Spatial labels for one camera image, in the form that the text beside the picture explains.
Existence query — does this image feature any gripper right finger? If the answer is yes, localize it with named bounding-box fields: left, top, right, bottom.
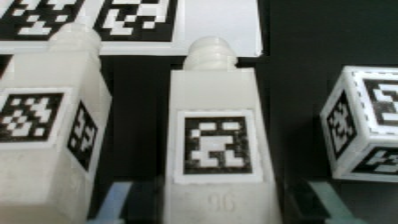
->
left=289, top=180, right=368, bottom=224

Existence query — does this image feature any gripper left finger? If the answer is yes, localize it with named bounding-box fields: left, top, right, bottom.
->
left=87, top=181, right=161, bottom=224

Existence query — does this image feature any white chair leg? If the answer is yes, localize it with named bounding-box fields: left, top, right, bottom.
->
left=0, top=23, right=112, bottom=224
left=163, top=37, right=282, bottom=224

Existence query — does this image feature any white tagged cube nut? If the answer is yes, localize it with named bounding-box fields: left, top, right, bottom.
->
left=320, top=66, right=398, bottom=183

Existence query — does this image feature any white marker tag sheet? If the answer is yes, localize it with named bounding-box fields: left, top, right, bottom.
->
left=0, top=0, right=263, bottom=57

